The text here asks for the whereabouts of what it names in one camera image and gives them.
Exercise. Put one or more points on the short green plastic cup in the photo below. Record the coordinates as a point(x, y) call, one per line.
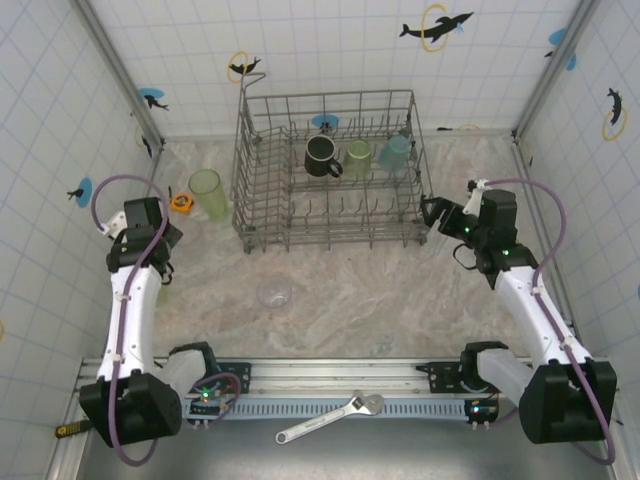
point(358, 157)

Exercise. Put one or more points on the blue oval fish sticker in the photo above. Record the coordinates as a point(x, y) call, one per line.
point(150, 95)
point(84, 192)
point(325, 121)

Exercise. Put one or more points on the silver adjustable wrench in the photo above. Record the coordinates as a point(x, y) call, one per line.
point(350, 407)

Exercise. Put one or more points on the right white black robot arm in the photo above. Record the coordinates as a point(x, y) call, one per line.
point(540, 310)

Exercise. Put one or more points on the tall green plastic cup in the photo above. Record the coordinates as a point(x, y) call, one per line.
point(210, 195)

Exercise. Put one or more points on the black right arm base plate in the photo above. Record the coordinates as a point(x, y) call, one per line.
point(442, 377)

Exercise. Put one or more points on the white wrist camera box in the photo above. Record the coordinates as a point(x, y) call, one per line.
point(474, 200)
point(114, 222)

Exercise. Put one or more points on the blue patch wall sticker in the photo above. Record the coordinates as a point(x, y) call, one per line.
point(557, 37)

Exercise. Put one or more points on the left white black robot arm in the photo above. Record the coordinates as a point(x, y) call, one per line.
point(130, 310)

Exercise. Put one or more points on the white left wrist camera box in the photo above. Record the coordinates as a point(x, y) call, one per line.
point(114, 222)

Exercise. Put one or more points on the aluminium mounting rail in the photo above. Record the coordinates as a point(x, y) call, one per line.
point(325, 372)

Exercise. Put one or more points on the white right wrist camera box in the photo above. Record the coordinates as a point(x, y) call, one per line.
point(474, 200)

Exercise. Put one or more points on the orange tape measure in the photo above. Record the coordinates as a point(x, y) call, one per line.
point(181, 203)

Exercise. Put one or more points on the aluminium corner post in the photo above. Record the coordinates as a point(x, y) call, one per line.
point(555, 70)
point(117, 70)

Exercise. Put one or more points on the aluminium frame base bar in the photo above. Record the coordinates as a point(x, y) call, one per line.
point(200, 136)

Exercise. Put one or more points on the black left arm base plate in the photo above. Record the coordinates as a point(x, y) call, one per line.
point(235, 377)

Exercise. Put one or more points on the teal plastic cup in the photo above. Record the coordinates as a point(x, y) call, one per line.
point(394, 152)

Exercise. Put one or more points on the black mug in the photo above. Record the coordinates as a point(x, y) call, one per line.
point(319, 154)

